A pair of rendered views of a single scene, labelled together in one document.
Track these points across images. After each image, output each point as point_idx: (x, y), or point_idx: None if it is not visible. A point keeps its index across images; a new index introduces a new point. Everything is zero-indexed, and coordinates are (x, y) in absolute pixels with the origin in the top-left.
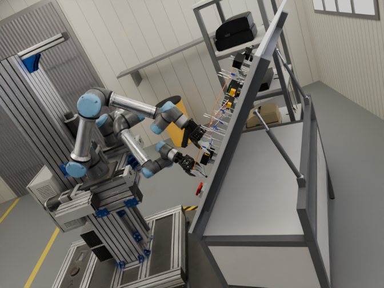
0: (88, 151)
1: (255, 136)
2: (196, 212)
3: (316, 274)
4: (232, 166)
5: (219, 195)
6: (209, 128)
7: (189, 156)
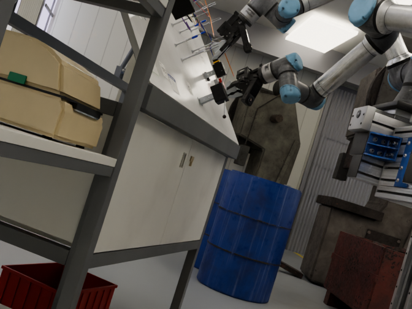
0: (385, 54)
1: None
2: (226, 109)
3: None
4: None
5: None
6: (210, 21)
7: (243, 68)
